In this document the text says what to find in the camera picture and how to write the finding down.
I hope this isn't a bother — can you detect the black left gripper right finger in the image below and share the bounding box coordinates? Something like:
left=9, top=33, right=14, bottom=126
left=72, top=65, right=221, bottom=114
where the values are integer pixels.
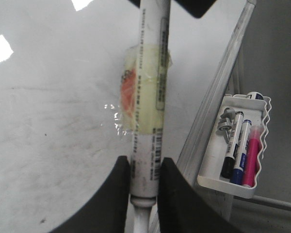
left=158, top=157, right=240, bottom=233

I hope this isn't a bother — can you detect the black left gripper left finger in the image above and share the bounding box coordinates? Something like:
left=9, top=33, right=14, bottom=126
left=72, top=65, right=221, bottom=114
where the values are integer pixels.
left=51, top=156, right=130, bottom=233

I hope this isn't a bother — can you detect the white black dry-erase marker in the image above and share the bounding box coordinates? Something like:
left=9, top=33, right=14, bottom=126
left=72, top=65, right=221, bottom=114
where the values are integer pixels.
left=130, top=0, right=171, bottom=233

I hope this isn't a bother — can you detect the white whiteboard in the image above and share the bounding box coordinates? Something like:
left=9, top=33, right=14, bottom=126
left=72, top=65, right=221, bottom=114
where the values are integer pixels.
left=0, top=0, right=256, bottom=233

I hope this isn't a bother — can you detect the white marker tray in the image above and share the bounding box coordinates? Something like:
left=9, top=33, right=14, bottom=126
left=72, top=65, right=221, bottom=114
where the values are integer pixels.
left=197, top=95, right=272, bottom=199

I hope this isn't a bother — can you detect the black capped marker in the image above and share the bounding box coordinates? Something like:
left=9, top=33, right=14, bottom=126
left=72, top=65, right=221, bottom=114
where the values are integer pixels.
left=221, top=111, right=244, bottom=179

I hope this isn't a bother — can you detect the blue capped marker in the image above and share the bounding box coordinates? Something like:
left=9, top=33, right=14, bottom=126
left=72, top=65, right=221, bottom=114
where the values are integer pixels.
left=230, top=119, right=252, bottom=185

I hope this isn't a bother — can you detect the grey plastic clip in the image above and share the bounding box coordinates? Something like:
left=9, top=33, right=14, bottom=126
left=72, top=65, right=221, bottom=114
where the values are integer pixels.
left=217, top=107, right=236, bottom=143

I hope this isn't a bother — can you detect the pink highlighter marker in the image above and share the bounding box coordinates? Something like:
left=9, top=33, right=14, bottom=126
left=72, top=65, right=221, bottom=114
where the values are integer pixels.
left=242, top=125, right=261, bottom=187

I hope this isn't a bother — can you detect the red magnet under tape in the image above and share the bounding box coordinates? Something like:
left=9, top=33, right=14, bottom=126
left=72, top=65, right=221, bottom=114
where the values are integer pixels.
left=120, top=45, right=172, bottom=134

